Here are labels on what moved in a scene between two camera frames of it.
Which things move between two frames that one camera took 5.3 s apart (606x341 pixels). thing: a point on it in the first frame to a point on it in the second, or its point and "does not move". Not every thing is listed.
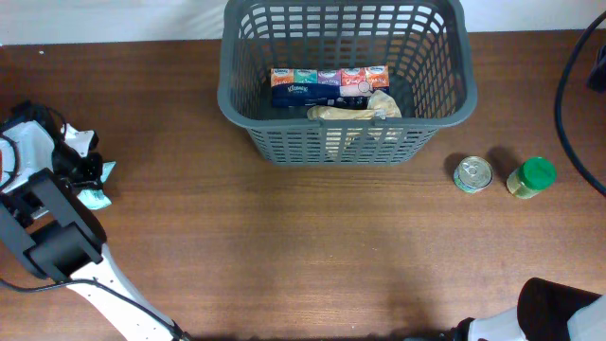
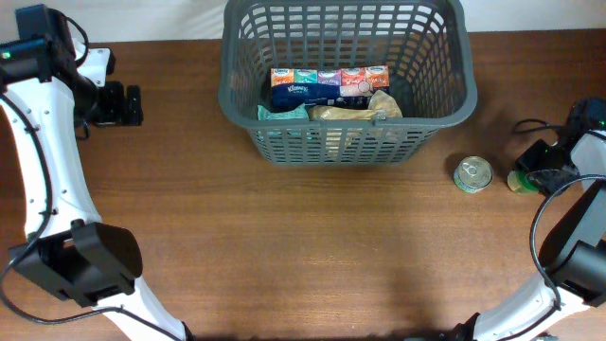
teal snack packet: (96, 199) to (299, 113)
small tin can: (472, 174) does not move
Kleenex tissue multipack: (328, 88) does not move
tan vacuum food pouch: (381, 104) does not move
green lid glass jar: (532, 176) does not move
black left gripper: (93, 172) to (118, 112)
